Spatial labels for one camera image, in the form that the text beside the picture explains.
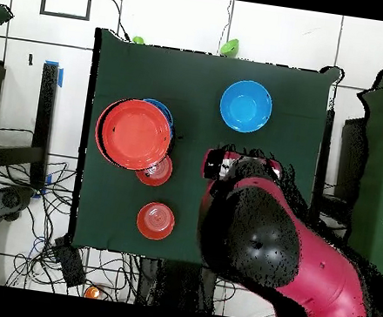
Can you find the large blue bowl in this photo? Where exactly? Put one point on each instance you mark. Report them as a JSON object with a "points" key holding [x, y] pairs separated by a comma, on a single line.
{"points": [[166, 111], [246, 106]]}

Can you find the orange bowl with ringed bottom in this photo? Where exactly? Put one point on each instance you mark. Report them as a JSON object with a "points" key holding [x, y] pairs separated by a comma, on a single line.
{"points": [[160, 177]]}

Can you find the large orange bowl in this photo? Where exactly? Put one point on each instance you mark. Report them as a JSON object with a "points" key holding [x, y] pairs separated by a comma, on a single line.
{"points": [[133, 134]]}

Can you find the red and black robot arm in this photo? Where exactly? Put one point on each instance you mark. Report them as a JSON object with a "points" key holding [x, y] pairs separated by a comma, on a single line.
{"points": [[320, 264]]}

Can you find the small plain orange bowl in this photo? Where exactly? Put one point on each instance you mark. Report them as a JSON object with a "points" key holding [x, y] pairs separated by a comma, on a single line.
{"points": [[155, 221]]}

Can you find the green bowl on floor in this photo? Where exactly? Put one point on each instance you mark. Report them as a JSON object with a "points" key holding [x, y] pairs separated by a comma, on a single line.
{"points": [[230, 48]]}

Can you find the small green floor object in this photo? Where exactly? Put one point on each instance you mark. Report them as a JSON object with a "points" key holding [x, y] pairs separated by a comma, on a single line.
{"points": [[138, 40]]}

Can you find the blue tape strip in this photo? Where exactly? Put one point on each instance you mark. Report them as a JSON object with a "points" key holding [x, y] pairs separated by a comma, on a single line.
{"points": [[60, 76]]}

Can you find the small orange floor object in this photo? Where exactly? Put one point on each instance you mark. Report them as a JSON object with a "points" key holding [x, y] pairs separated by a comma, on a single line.
{"points": [[92, 292]]}

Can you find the black metal stand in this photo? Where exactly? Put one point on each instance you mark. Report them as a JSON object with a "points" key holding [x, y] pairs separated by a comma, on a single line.
{"points": [[45, 110]]}

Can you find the black power strip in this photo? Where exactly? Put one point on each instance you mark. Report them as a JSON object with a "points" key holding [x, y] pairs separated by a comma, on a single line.
{"points": [[69, 264]]}

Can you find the black chair base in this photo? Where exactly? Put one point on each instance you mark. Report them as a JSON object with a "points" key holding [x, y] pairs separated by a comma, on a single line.
{"points": [[6, 201]]}

